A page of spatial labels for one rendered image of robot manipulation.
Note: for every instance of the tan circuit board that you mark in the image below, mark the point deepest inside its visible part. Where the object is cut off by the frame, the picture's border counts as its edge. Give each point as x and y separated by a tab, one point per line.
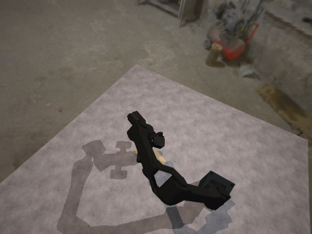
158	155

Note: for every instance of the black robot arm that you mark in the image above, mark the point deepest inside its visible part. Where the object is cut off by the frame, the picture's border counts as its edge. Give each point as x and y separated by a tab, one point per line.
175	189

